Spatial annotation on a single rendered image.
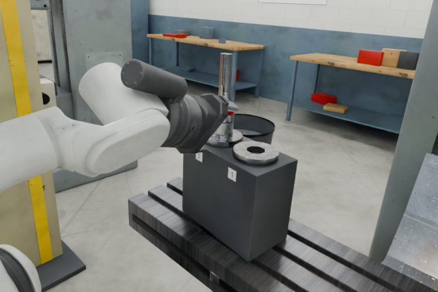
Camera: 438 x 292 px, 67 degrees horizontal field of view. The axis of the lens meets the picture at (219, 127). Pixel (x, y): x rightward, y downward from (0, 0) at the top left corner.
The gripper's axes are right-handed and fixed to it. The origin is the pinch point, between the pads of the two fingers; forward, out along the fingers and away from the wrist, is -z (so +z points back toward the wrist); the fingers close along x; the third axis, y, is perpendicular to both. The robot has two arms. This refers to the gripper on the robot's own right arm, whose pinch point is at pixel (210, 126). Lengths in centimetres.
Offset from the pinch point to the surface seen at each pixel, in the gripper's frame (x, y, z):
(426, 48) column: 40, -15, -30
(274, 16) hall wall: 74, 239, -439
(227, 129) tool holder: 0.2, -0.2, -6.9
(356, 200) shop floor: -25, -32, -242
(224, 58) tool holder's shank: 11.0, 7.9, -2.1
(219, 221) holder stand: -14.8, -11.9, -6.9
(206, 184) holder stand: -11.2, -4.9, -5.9
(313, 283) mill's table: -8.9, -31.8, -7.7
